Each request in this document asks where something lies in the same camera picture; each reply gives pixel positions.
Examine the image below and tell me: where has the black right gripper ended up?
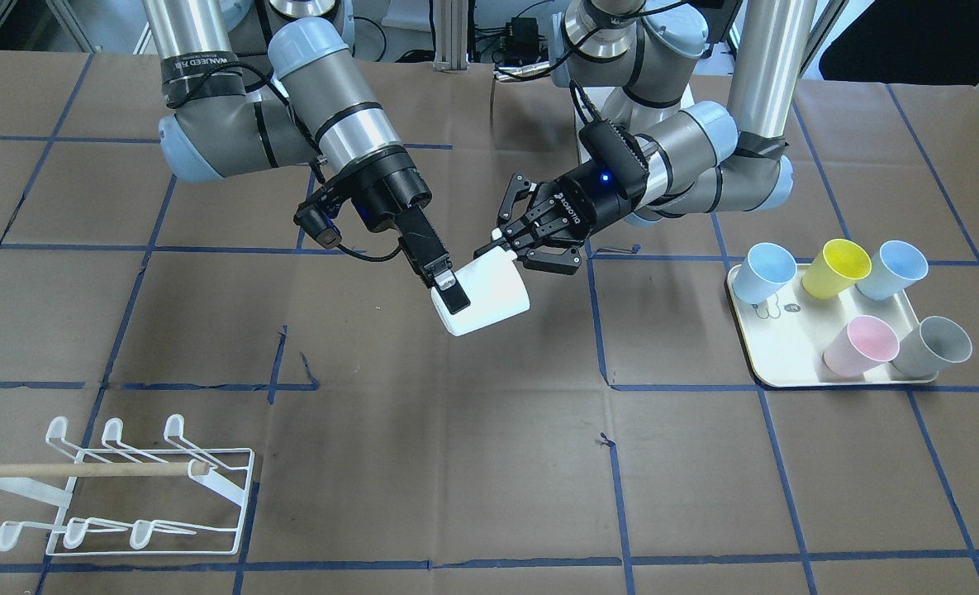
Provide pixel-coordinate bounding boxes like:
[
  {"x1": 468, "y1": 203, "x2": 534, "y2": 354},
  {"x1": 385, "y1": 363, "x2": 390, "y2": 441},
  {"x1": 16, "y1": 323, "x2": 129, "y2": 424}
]
[{"x1": 294, "y1": 147, "x2": 470, "y2": 315}]

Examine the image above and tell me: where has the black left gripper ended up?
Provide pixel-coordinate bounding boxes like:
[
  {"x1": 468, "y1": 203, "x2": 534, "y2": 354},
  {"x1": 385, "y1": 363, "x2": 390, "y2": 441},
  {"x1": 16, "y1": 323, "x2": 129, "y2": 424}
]
[{"x1": 473, "y1": 165, "x2": 649, "y2": 275}]

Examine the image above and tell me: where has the white ikea cup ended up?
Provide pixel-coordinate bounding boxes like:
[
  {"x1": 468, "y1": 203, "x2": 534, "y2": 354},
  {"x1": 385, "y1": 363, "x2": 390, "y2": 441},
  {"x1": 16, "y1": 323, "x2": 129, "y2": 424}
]
[{"x1": 430, "y1": 247, "x2": 530, "y2": 336}]

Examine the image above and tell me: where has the light blue cup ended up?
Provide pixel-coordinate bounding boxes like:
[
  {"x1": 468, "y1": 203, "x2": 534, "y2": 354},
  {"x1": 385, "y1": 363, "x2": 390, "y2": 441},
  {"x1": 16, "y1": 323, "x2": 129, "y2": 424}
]
[{"x1": 732, "y1": 242, "x2": 796, "y2": 305}]

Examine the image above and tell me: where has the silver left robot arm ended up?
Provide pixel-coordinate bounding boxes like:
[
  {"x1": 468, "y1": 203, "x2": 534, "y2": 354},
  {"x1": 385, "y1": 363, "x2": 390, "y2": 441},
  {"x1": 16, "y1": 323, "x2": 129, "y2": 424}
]
[{"x1": 473, "y1": 1, "x2": 816, "y2": 274}]

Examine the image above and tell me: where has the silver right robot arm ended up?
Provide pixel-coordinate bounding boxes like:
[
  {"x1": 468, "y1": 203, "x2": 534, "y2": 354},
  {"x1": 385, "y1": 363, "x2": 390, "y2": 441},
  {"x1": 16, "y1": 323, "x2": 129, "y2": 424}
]
[{"x1": 143, "y1": 1, "x2": 470, "y2": 315}]

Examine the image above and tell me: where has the yellow cup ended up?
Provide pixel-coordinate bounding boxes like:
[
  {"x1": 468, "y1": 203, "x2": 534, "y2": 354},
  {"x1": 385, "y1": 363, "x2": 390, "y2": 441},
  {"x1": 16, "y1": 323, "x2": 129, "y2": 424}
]
[{"x1": 801, "y1": 238, "x2": 873, "y2": 300}]

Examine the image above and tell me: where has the pink cup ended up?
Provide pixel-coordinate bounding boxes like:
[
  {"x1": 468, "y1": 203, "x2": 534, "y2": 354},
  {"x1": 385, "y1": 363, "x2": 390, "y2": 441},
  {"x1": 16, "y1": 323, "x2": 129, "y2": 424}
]
[{"x1": 823, "y1": 315, "x2": 900, "y2": 378}]

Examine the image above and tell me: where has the pale blue cup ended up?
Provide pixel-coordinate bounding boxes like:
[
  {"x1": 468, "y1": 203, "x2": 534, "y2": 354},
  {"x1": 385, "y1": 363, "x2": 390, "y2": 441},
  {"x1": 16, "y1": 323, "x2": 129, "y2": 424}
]
[{"x1": 856, "y1": 240, "x2": 929, "y2": 301}]

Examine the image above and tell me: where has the grey cup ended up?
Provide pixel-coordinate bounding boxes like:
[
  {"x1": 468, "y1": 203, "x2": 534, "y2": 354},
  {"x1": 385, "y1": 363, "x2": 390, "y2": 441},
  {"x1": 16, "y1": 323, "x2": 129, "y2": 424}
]
[{"x1": 892, "y1": 316, "x2": 973, "y2": 378}]

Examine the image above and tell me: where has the cream bunny tray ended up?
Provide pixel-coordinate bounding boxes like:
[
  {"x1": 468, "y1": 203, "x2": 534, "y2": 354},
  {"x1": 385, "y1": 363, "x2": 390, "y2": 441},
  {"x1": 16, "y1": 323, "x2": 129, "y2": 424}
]
[{"x1": 729, "y1": 264, "x2": 938, "y2": 388}]

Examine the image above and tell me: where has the white wire cup rack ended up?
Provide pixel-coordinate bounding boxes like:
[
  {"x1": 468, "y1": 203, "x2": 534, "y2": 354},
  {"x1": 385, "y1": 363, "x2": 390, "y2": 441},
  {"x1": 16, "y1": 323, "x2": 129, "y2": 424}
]
[{"x1": 0, "y1": 414, "x2": 255, "y2": 559}]

